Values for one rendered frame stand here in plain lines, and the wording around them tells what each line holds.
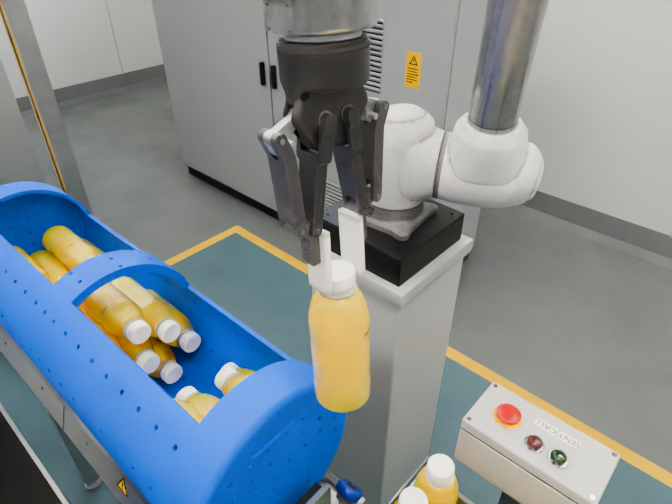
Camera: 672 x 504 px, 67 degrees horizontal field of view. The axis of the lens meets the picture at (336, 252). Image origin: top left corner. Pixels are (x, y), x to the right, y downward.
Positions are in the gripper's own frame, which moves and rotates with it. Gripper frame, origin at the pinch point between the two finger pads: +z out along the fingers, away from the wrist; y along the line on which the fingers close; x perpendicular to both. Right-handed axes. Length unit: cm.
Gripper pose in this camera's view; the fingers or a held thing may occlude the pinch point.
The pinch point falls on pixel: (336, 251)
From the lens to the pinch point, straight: 51.1
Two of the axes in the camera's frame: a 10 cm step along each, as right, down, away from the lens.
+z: 0.5, 8.5, 5.2
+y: -7.4, 3.9, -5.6
